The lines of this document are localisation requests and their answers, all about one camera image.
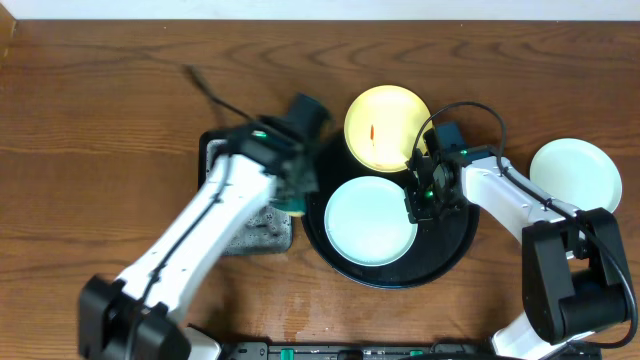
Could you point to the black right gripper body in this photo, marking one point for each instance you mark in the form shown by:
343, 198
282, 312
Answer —
431, 204

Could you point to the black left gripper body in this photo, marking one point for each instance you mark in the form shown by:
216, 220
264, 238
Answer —
298, 182

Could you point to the green and yellow sponge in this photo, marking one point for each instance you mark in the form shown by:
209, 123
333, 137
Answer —
294, 206

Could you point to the light green plate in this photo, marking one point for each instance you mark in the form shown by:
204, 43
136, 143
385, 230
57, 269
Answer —
577, 172
366, 222

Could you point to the yellow plate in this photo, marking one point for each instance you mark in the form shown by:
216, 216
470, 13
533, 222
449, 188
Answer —
381, 126

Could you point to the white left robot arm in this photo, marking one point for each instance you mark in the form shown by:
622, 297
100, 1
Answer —
138, 315

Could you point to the round black tray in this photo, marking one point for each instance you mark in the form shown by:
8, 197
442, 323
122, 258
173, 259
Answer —
437, 248

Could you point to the black rectangular soapy water tray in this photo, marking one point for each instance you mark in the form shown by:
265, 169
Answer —
269, 231

